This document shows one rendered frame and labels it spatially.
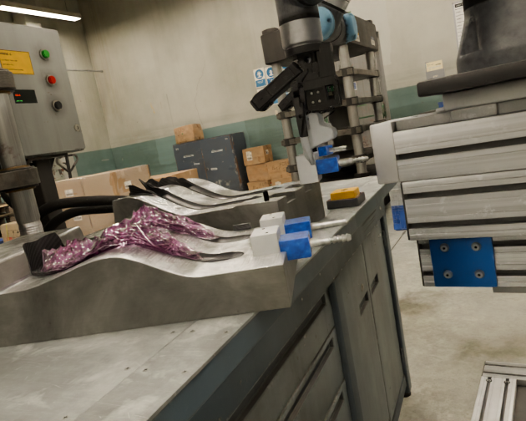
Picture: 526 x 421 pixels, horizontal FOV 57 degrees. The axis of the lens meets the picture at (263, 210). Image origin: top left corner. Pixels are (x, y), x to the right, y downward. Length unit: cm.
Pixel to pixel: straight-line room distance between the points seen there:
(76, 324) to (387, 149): 49
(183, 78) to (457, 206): 849
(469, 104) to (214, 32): 815
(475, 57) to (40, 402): 65
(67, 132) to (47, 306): 109
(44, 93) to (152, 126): 792
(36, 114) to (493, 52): 131
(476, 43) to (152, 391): 59
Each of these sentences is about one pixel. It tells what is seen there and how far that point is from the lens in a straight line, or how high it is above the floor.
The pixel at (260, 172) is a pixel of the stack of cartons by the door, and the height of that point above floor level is 41.
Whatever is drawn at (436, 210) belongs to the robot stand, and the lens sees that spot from 74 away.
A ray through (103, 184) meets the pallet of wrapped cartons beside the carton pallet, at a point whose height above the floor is 83.
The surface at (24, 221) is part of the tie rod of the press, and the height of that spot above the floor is 90.
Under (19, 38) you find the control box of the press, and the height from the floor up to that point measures 142.
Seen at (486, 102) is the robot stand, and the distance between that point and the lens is 71.
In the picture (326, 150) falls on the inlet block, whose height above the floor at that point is 93.
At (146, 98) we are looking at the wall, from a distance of 961.
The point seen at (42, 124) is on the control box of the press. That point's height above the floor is 117.
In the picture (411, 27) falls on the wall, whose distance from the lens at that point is 757.
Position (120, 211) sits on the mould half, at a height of 91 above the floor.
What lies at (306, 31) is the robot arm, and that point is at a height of 117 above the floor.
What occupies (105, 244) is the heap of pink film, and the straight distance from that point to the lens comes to 69.
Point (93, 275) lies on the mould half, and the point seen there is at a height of 88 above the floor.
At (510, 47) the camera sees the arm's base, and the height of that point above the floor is 106.
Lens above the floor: 101
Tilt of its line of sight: 9 degrees down
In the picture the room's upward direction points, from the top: 11 degrees counter-clockwise
